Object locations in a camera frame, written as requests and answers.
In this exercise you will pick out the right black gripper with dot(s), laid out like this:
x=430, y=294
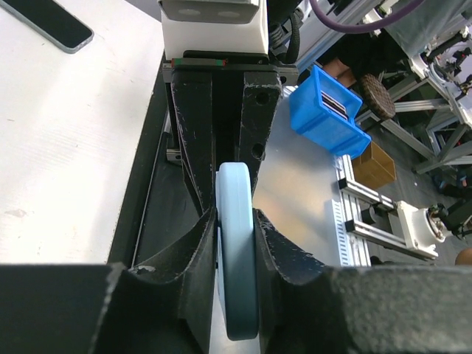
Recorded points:
x=191, y=112

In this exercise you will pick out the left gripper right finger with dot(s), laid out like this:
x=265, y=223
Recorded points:
x=309, y=307

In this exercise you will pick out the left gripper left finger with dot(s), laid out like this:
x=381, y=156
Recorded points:
x=163, y=305

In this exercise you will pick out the blue case smartphone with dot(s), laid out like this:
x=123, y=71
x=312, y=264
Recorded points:
x=237, y=275

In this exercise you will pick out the blue plastic bin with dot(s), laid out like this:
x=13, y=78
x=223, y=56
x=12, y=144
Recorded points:
x=323, y=111

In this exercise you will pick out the brown cardboard box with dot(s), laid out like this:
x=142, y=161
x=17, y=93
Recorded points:
x=374, y=168

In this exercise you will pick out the black clear case smartphone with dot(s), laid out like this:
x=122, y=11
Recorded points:
x=53, y=22

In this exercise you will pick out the right white cable duct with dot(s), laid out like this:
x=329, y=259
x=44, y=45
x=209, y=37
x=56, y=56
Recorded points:
x=353, y=250

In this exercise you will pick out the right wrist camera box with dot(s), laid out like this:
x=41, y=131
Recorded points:
x=239, y=27

